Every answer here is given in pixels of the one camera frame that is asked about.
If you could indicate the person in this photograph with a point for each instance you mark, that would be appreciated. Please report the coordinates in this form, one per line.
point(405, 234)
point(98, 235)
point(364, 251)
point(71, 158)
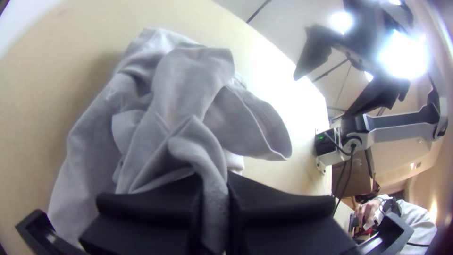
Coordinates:
point(419, 219)

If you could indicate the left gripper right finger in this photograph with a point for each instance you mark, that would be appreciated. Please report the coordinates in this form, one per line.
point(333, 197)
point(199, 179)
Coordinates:
point(283, 226)

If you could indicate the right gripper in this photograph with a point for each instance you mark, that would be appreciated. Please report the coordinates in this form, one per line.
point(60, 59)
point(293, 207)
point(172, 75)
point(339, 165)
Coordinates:
point(368, 32)

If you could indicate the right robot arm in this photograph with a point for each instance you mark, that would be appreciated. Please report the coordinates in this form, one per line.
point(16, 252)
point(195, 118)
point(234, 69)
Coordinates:
point(396, 125)

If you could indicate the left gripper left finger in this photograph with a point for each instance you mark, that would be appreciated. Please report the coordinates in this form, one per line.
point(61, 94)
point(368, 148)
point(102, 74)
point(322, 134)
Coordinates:
point(152, 219)

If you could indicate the grey t-shirt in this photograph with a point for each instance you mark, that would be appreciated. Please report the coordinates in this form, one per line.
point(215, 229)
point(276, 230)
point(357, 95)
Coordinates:
point(177, 88)

